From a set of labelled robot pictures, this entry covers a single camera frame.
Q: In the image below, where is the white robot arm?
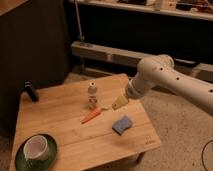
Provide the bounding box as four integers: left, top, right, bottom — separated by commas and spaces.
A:
112, 55, 213, 116

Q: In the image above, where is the white ceramic cup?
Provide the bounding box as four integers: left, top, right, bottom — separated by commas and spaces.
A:
23, 135, 49, 161

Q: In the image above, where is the blue sponge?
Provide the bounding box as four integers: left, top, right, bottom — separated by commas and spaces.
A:
112, 116, 133, 135

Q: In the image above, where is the orange toy carrot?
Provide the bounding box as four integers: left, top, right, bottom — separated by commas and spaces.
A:
81, 108, 101, 124

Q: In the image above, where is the wooden table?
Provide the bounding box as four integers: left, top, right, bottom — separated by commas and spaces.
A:
12, 74, 161, 171

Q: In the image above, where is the long metal case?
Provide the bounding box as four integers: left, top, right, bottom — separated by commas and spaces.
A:
70, 41, 213, 82

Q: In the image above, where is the metal pole stand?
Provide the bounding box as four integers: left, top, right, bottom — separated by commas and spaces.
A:
74, 0, 92, 47

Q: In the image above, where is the black clamp on table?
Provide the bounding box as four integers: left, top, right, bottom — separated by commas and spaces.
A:
24, 81, 39, 102

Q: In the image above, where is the green plate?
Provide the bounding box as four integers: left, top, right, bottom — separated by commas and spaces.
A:
15, 134, 57, 171

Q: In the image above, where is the wooden shelf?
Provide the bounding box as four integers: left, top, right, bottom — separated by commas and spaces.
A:
68, 0, 213, 21

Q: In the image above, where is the black case handle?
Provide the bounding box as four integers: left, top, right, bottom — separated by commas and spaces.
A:
173, 58, 200, 68

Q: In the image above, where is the black cable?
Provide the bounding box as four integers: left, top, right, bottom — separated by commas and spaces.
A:
201, 139, 213, 171

